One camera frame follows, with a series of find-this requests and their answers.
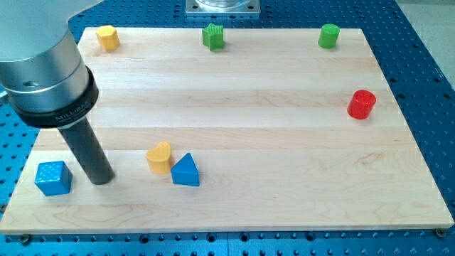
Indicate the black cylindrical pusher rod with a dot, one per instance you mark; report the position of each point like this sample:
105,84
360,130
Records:
86,148

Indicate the red cylinder block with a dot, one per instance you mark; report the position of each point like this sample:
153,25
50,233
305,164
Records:
361,104

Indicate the light wooden board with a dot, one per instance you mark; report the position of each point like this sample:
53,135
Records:
265,120

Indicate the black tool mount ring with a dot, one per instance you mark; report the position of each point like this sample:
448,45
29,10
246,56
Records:
66,115

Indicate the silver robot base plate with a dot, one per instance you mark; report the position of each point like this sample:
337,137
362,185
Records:
222,7

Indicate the green cylinder block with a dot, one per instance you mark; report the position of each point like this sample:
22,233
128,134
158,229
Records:
328,35

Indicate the green star block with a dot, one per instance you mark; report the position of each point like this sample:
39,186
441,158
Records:
213,36

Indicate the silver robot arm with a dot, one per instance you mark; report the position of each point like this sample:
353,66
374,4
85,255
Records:
45,79

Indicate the blue cube block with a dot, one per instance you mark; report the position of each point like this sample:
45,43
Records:
53,178

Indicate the yellow hexagon block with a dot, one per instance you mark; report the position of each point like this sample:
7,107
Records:
108,38

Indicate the yellow heart block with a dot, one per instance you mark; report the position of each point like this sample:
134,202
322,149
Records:
159,158

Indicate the blue triangle block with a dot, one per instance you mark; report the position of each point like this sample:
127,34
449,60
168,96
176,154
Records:
185,172

